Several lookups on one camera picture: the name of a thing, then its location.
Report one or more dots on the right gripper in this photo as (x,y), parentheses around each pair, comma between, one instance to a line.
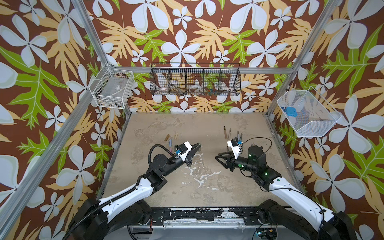
(229,161)

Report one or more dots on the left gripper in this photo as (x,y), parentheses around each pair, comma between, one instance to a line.
(191,153)

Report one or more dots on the brown pen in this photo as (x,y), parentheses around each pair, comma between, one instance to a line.
(226,134)

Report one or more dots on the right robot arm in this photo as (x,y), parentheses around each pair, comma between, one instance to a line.
(311,221)

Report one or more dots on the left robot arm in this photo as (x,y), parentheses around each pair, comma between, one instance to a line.
(97,218)

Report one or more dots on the blue object in basket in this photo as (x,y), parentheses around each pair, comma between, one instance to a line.
(291,112)

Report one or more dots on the white mesh basket right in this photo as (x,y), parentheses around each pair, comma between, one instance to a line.
(316,116)

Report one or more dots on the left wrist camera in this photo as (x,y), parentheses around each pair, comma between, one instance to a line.
(181,151)

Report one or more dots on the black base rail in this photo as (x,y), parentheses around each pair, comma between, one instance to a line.
(243,216)

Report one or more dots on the black wire basket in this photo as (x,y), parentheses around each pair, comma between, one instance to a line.
(212,79)

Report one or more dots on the white wire basket left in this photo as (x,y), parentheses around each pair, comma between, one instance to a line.
(112,87)

